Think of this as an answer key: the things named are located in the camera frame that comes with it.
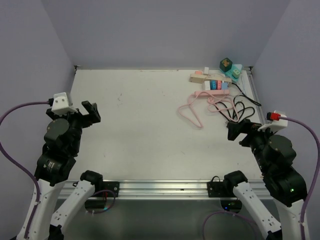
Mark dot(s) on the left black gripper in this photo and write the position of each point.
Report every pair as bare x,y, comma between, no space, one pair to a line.
91,108

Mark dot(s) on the beige power strip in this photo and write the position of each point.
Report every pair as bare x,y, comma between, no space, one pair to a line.
200,78

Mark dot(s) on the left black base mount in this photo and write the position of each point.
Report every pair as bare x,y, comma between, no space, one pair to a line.
113,186

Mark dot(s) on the white charger plug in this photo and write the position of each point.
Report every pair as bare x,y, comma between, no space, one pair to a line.
206,85

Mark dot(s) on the blue adapter plug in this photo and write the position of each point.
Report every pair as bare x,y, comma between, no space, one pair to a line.
213,84

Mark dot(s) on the aluminium rail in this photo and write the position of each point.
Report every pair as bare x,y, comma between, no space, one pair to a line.
162,189

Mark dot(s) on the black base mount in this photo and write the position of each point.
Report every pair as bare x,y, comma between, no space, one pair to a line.
215,188
113,186

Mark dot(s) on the light blue usb charger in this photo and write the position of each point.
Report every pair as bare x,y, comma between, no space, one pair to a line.
224,85

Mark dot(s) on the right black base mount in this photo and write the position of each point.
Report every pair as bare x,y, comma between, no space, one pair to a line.
215,188

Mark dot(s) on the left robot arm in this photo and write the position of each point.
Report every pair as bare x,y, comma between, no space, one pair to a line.
61,147

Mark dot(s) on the pink adapter plug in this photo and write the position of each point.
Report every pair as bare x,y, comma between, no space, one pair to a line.
219,85

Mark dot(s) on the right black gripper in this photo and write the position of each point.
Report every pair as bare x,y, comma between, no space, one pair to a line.
234,128

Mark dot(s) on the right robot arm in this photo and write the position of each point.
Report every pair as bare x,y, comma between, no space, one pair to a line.
274,155

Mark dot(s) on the teal power strip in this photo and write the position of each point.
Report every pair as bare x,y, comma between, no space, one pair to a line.
229,73

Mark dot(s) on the pink power strip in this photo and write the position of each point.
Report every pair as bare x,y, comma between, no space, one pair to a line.
214,97

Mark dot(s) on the dark green cube charger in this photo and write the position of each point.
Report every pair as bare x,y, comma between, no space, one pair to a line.
225,65

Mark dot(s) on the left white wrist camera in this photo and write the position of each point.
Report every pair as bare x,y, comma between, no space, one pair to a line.
62,104

